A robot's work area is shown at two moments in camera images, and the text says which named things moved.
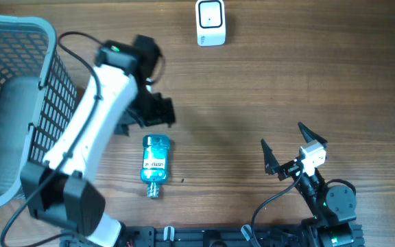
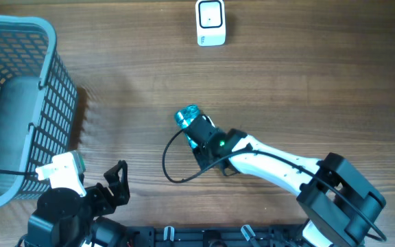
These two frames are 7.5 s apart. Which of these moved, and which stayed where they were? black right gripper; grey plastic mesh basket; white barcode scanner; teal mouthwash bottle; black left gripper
Moved: black left gripper; teal mouthwash bottle; black right gripper
Stayed: grey plastic mesh basket; white barcode scanner
